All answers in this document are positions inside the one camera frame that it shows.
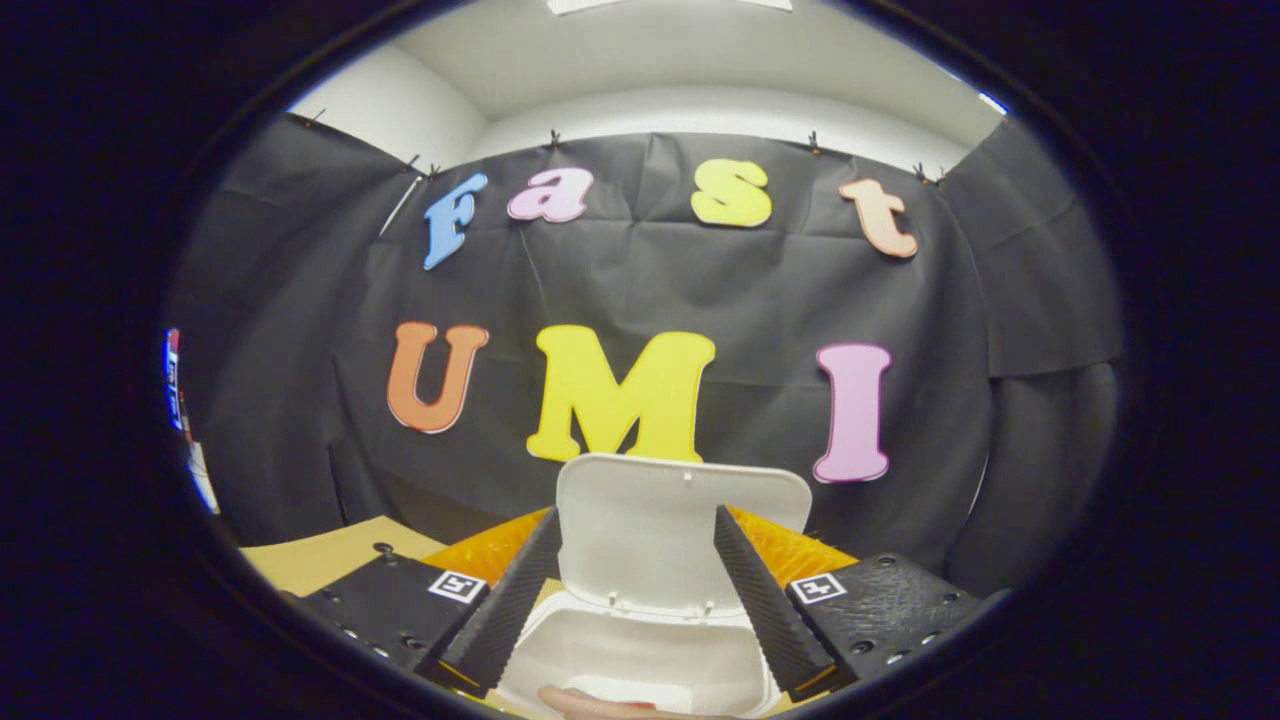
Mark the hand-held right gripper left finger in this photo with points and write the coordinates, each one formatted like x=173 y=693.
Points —
x=510 y=600

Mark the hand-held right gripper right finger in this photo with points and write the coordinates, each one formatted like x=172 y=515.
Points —
x=765 y=600

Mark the white desktop garbage bin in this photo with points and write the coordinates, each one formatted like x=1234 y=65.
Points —
x=640 y=540

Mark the white side desk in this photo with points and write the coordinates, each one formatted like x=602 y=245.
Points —
x=205 y=480

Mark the ceiling light panel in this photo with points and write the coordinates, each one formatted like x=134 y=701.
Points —
x=660 y=5

